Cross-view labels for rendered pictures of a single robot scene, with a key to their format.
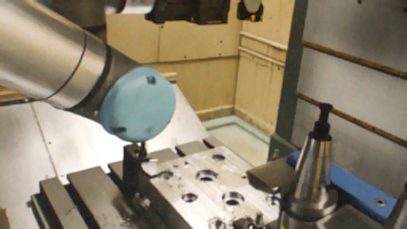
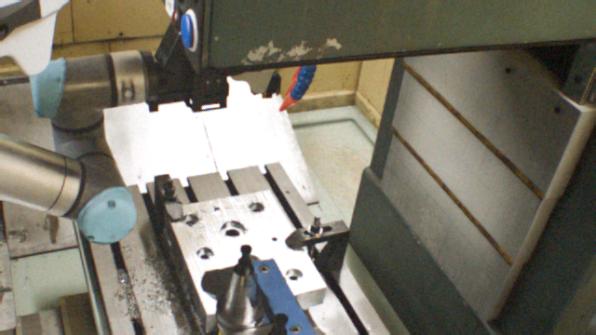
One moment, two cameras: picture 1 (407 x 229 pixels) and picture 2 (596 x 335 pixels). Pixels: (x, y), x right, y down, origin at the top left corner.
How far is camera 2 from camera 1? 0.50 m
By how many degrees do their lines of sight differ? 22
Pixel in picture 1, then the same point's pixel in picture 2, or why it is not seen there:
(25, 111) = not seen: hidden behind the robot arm
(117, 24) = not seen: outside the picture
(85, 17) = (82, 121)
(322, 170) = (241, 296)
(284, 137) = (378, 177)
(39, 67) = (33, 199)
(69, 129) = (123, 115)
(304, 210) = (224, 322)
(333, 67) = (431, 111)
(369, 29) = (470, 78)
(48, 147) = not seen: hidden behind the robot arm
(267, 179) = (216, 284)
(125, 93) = (91, 215)
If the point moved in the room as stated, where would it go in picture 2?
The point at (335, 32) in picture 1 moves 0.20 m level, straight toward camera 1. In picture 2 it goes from (438, 66) to (399, 104)
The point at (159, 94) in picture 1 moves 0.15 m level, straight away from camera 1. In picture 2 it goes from (118, 213) to (149, 145)
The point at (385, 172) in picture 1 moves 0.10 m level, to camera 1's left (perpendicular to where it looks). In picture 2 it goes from (465, 261) to (419, 246)
